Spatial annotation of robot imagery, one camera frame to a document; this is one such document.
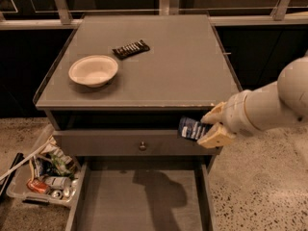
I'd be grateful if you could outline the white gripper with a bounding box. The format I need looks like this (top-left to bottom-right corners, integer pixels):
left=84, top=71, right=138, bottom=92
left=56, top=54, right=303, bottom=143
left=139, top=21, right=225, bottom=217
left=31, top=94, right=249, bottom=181
left=197, top=90, right=259, bottom=148

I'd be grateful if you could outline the blue rxbar blueberry bar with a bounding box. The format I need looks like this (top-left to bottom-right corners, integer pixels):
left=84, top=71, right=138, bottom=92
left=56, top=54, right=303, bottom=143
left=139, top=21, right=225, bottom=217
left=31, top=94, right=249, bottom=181
left=178, top=116, right=212, bottom=141

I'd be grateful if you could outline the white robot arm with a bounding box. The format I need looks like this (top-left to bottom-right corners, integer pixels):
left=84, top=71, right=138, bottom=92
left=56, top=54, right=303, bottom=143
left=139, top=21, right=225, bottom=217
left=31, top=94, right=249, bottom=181
left=197, top=55, right=308, bottom=148

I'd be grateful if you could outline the round metal drawer knob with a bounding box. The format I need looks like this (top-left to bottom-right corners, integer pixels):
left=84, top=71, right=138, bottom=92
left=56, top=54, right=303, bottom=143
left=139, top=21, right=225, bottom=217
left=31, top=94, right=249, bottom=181
left=139, top=141, right=147, bottom=151

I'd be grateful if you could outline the grey drawer cabinet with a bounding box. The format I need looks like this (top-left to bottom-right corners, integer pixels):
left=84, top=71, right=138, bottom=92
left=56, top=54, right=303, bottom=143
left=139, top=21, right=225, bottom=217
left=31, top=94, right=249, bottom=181
left=33, top=13, right=244, bottom=171

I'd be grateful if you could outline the open grey middle drawer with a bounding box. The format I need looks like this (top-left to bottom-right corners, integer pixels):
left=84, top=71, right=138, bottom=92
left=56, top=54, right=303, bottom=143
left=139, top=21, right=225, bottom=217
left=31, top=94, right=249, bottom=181
left=65, top=157, right=218, bottom=231

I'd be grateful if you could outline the grey top drawer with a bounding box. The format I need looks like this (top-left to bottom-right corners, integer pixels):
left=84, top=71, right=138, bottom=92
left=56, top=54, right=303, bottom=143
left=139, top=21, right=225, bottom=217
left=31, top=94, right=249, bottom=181
left=53, top=130, right=222, bottom=156

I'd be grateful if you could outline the dark brown snack bar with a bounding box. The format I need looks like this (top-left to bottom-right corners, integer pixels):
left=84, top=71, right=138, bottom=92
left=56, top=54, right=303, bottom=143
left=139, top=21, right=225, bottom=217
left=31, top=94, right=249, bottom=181
left=113, top=39, right=150, bottom=60

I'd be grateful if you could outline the white paper bowl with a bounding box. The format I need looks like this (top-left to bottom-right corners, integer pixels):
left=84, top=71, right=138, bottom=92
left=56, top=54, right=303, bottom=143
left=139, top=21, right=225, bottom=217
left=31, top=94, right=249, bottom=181
left=68, top=55, right=118, bottom=88

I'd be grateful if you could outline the green snack bag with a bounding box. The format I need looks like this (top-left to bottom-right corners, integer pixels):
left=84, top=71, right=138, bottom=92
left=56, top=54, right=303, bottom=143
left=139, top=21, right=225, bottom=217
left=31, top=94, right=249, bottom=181
left=51, top=154, right=76, bottom=178

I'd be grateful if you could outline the white pole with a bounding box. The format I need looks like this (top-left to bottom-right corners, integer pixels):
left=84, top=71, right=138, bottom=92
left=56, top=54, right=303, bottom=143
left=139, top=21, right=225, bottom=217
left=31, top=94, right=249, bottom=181
left=0, top=141, right=49, bottom=181

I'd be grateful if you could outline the silver soda can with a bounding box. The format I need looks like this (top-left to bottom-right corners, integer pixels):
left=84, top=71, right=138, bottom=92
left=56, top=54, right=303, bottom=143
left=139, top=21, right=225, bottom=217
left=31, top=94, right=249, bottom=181
left=44, top=176, right=71, bottom=190

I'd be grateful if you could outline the clear plastic storage bin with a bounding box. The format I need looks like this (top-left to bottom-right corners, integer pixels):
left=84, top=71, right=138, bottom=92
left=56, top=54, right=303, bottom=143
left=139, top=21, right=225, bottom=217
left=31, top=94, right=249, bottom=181
left=7, top=125, right=80, bottom=207

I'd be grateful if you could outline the red soda can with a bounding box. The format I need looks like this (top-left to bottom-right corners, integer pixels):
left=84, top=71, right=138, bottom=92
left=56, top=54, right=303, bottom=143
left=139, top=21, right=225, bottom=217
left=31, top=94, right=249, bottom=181
left=27, top=179, right=50, bottom=194

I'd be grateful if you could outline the black flat bin lid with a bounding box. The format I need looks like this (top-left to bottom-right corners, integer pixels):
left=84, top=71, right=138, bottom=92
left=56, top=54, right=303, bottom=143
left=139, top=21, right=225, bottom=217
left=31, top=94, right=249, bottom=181
left=0, top=153, right=24, bottom=202

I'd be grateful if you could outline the metal window railing frame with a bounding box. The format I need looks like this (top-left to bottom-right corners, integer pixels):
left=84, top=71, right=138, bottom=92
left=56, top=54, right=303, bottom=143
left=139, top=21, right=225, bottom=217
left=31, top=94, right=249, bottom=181
left=0, top=0, right=308, bottom=28

